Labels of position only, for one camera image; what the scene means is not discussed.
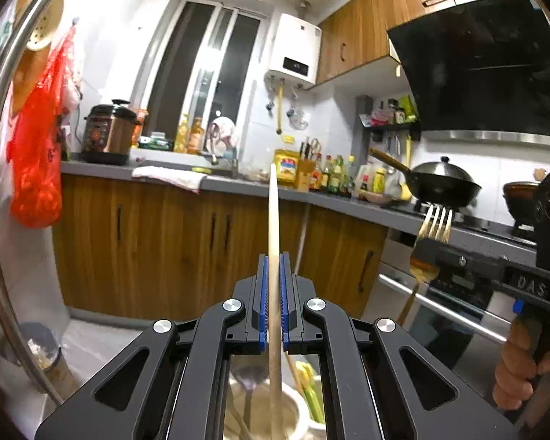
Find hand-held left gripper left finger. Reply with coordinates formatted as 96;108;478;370
34;252;270;440

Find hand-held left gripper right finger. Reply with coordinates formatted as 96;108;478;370
279;251;518;440

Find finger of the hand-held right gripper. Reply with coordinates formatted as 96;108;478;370
412;239;507;285

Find gold fork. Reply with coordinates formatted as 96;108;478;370
396;204;454;326

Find large silver spoon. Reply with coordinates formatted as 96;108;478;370
234;362;267;440

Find cream ceramic boot-shaped utensil holder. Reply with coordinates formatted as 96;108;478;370
222;357;328;440

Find person's right hand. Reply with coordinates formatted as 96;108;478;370
492;318;550;411

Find brown clay pot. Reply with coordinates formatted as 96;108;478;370
503;181;544;230

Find black built-in oven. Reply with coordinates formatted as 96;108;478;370
378;229;539;377

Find wooden kitchen base cabinet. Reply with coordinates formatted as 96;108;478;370
52;174;390;322

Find grey kitchen countertop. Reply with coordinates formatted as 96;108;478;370
59;158;539;257

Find wooden knife block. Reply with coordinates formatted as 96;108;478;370
298;137;322;192

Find large yellow oil jug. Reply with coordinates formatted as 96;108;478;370
274;148;301;188

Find row of condiment bottles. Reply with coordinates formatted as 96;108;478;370
309;153;402;200

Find white towel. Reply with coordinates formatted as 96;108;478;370
132;166;207;194

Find black range hood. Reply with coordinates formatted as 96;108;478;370
387;0;550;152

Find amber oil bottle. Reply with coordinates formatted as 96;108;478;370
188;117;206;154

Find pale yellow oil bottle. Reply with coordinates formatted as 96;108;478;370
174;114;190;153

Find yellow gas pipe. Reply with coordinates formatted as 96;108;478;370
275;85;285;136

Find green packet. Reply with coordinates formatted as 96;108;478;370
137;132;174;151

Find brown electric pressure cooker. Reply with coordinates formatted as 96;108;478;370
80;99;139;166

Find small trash bin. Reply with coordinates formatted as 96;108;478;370
18;322;74;397

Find kitchen window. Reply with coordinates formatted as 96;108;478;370
144;0;269;147

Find white water heater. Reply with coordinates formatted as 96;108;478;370
265;13;322;90

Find wooden upper cabinets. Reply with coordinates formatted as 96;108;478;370
315;0;532;85

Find hanging red plastic bag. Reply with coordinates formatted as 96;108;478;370
10;27;81;229

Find white plastic bag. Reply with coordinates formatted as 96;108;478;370
57;32;85;115

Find tan perforated scoop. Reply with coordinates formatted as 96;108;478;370
11;0;66;115

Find black wok with handle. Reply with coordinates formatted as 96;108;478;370
369;147;483;209

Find black wall spice shelf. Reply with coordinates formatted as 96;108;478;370
355;95;422;143

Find curved chrome rail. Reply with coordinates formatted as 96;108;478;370
0;0;85;406

